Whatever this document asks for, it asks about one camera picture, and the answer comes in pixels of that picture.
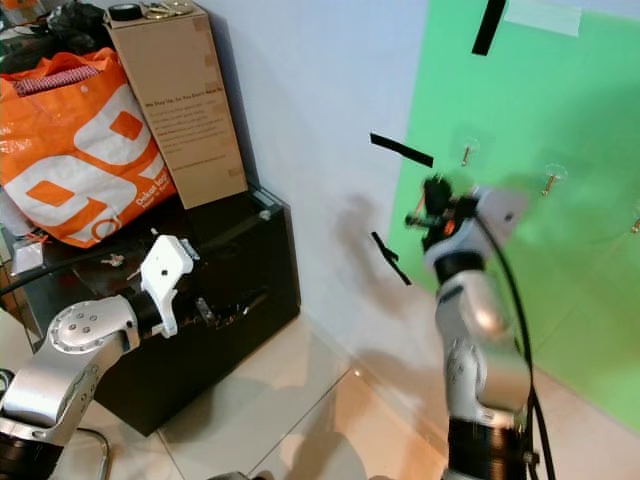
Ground black cabinet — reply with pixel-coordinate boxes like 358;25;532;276
8;185;302;438

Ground black plastic bag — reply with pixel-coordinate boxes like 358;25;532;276
0;0;123;73

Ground short wide black tape strip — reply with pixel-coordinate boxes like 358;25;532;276
471;0;510;57

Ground silver keys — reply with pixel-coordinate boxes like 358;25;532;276
97;252;143;283

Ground small white box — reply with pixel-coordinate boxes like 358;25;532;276
9;238;47;275

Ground long black tape strip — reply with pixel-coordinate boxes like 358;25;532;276
370;132;435;169

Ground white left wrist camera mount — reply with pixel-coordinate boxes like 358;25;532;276
140;234;197;337

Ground black tape roll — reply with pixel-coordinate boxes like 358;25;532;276
107;3;144;23

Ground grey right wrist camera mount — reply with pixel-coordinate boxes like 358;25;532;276
444;184;531;263

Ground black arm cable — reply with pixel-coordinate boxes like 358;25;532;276
0;250;153;298
472;208;559;480

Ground orange white shopping bag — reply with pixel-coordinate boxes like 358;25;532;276
0;47;177;250

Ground tall brown cardboard box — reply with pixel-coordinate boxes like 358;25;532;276
104;8;250;212

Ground brass key bunch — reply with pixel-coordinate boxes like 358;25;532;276
143;0;197;21

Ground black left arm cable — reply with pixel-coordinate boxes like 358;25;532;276
0;250;153;298

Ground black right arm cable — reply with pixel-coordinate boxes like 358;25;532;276
472;208;559;480

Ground thin forked black tape strip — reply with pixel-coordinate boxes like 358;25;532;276
369;231;414;287

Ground green wall sheet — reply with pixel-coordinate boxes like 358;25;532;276
388;0;640;437

